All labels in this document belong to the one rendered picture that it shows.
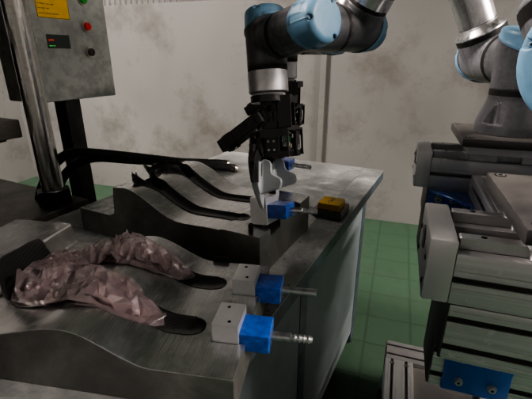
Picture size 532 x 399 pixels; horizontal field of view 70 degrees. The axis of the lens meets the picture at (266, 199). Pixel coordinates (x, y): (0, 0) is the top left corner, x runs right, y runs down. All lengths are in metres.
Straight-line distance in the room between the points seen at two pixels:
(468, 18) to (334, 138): 1.98
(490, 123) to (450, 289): 0.54
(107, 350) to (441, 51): 2.67
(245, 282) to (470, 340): 0.32
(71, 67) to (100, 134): 2.53
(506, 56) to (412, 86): 1.90
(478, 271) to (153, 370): 0.41
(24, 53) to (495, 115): 1.17
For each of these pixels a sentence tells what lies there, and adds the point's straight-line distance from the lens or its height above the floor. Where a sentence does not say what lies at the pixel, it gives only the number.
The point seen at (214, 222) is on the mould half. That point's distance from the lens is 0.79.
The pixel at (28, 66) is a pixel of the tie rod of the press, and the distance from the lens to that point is 1.23.
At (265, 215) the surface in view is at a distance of 0.74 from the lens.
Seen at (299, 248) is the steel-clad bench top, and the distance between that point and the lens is 0.87.
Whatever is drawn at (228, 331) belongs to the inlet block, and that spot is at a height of 0.87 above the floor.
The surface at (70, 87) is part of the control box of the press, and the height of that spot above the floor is 1.11.
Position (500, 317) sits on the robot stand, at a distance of 0.58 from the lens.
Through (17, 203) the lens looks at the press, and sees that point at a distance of 1.39.
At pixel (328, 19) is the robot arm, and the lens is 0.65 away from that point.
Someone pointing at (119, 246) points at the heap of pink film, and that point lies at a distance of 0.67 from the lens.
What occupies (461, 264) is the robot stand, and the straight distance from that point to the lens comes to 0.54.
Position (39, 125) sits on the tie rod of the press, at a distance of 1.25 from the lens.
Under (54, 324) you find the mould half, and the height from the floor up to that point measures 0.90.
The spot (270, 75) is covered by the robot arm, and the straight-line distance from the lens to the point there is 0.71.
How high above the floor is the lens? 1.21
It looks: 21 degrees down
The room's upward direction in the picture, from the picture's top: straight up
